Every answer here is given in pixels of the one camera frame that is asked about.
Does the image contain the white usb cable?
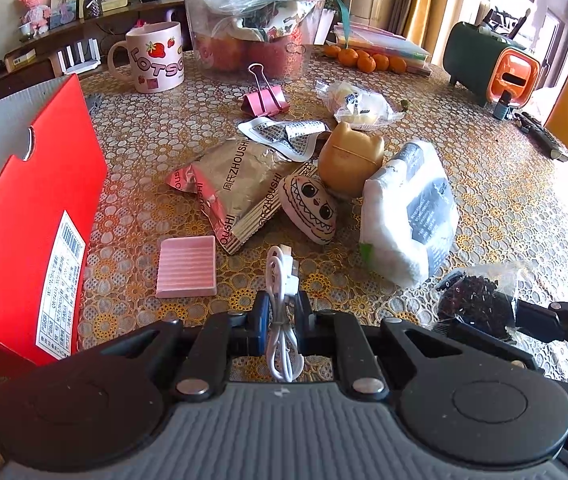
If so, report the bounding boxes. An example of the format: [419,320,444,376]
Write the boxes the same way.
[263,244,306,384]

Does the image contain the bag of dark tea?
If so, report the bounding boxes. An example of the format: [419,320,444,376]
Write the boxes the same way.
[434,262,534,342]

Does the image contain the silver foil sachet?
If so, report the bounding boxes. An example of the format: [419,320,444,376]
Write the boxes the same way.
[237,117,329,162]

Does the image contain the pink binder clip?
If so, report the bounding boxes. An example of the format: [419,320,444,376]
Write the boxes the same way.
[241,63,289,118]

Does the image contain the pink striped sticky notepad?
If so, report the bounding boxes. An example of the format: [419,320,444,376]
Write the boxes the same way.
[156,235,217,299]

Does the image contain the cartoon face plush pouch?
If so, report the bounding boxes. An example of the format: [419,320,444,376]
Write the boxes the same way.
[277,174,337,245]

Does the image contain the gold snack packet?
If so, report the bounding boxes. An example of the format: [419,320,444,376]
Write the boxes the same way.
[167,136,316,255]

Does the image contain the orange bear shaped case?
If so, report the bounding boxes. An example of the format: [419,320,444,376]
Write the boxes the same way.
[317,122,385,198]

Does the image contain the black remote control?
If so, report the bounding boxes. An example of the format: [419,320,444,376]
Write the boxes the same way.
[514,112,568,162]

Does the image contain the blue small bottle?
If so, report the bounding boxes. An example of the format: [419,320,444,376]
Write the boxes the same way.
[493,90,512,120]

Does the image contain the clear bag of candy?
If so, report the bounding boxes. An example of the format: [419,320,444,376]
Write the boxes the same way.
[315,81,405,131]

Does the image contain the red cardboard box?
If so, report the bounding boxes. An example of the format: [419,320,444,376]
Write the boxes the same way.
[0,75,107,376]

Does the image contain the green orange desk organizer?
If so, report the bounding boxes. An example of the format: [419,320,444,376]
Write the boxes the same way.
[443,22,541,108]

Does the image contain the orange tangerine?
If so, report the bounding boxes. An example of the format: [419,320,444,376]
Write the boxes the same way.
[337,48,359,67]
[372,53,390,72]
[389,56,407,74]
[357,55,376,74]

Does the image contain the pink strawberry mug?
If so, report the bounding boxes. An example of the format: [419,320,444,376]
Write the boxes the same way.
[107,22,184,94]

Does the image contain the plastic bag of apples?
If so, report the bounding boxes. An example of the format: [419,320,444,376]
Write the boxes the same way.
[184,0,327,82]

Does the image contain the white wifi router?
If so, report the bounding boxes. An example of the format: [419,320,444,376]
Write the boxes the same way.
[50,38,102,77]

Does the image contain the wooden tv cabinet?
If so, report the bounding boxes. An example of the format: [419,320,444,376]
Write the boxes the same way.
[0,0,192,99]

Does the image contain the pink plush bear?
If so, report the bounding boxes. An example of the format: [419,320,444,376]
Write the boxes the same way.
[18,0,51,36]

